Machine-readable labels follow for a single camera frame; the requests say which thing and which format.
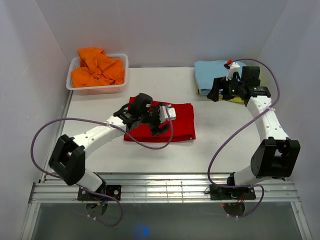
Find aluminium rail frame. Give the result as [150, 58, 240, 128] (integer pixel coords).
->
[22, 91, 315, 240]

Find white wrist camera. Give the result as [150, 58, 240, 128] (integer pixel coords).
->
[223, 60, 247, 81]
[159, 104, 177, 124]

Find red trousers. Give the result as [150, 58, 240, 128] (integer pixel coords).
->
[129, 103, 196, 143]

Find white plastic basket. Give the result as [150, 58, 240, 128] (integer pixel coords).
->
[65, 53, 129, 95]

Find orange trousers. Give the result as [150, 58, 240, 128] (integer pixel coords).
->
[71, 47, 125, 88]

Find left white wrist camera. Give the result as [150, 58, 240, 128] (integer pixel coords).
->
[159, 104, 177, 124]

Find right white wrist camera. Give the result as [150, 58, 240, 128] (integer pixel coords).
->
[223, 60, 247, 81]

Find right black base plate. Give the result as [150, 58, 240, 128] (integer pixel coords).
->
[209, 184, 256, 201]

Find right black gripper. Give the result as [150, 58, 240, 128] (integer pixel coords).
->
[206, 74, 245, 102]

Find light blue folded trousers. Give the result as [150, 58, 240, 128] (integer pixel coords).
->
[194, 59, 247, 96]

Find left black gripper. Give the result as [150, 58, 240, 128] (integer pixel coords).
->
[138, 102, 169, 137]

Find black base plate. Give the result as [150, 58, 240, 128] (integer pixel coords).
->
[209, 184, 256, 201]
[77, 185, 122, 201]

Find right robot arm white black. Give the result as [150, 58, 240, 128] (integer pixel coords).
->
[207, 61, 301, 199]

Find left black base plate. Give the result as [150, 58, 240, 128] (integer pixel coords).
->
[77, 185, 122, 201]

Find yellow folded trousers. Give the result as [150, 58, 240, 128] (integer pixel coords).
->
[195, 87, 244, 104]

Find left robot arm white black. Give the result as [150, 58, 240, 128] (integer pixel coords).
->
[49, 93, 177, 200]

